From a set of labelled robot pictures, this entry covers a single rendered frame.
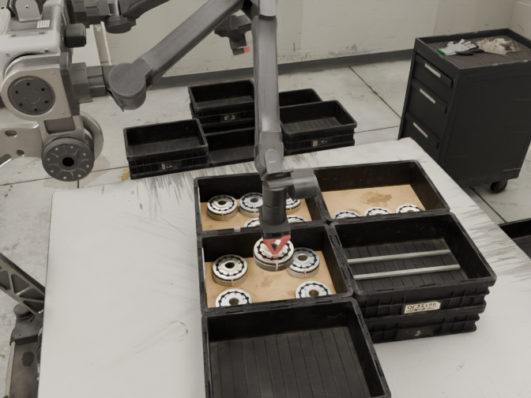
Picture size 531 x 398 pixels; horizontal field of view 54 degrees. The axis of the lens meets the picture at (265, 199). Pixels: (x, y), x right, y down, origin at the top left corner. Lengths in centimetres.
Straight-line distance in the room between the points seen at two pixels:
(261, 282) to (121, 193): 84
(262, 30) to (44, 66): 49
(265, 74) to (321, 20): 353
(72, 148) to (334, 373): 93
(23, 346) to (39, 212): 122
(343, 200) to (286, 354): 68
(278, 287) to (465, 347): 56
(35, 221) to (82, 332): 172
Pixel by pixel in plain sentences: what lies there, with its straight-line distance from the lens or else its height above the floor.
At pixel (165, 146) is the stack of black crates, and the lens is 283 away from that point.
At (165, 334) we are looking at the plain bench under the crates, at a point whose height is 70.
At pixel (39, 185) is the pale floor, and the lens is 362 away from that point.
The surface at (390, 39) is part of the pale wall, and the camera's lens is 513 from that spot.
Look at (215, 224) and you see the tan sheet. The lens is 174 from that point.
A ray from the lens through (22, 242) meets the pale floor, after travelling 320.
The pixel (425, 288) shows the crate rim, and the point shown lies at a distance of 146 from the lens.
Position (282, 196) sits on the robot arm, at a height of 123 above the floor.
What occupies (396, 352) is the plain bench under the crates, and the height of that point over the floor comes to 70.
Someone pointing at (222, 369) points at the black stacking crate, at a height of 83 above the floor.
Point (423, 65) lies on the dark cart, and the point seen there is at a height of 78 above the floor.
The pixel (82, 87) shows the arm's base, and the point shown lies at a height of 146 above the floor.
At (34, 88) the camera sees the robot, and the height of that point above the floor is 147.
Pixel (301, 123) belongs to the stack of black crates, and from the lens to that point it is 300.
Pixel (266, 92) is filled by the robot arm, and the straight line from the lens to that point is 124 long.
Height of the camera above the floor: 195
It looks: 37 degrees down
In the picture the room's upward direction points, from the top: straight up
